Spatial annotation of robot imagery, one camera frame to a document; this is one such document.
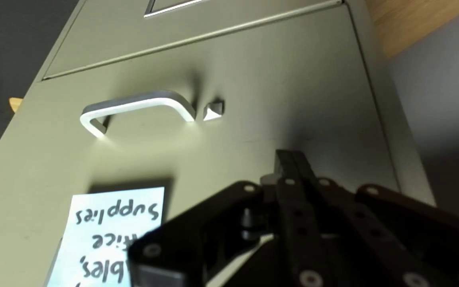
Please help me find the silver file drawer handle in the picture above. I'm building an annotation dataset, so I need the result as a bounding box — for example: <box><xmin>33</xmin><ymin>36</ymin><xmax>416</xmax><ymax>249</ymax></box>
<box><xmin>79</xmin><ymin>91</ymin><xmax>197</xmax><ymax>141</ymax></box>

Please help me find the handwritten blue label card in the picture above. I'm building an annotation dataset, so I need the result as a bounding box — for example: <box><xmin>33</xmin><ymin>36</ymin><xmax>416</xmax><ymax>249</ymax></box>
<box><xmin>44</xmin><ymin>185</ymin><xmax>167</xmax><ymax>287</ymax></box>

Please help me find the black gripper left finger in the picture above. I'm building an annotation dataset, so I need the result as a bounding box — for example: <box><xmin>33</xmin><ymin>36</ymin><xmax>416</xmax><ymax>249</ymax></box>
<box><xmin>127</xmin><ymin>150</ymin><xmax>322</xmax><ymax>287</ymax></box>

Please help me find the beige unlabelled file drawer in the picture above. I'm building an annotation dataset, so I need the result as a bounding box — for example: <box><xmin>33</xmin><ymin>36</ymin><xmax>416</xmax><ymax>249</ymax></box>
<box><xmin>41</xmin><ymin>0</ymin><xmax>346</xmax><ymax>83</ymax></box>

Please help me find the silver drawer thumb latch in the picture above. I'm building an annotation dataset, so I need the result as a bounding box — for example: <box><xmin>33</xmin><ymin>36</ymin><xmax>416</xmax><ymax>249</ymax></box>
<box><xmin>202</xmin><ymin>96</ymin><xmax>226</xmax><ymax>123</ymax></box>

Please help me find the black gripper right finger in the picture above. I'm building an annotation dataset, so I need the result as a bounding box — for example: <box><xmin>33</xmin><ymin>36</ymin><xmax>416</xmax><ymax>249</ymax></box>
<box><xmin>291</xmin><ymin>150</ymin><xmax>459</xmax><ymax>287</ymax></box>

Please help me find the grey metal filing cabinet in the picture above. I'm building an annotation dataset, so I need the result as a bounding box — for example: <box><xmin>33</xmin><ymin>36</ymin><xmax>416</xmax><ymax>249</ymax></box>
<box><xmin>0</xmin><ymin>5</ymin><xmax>401</xmax><ymax>287</ymax></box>

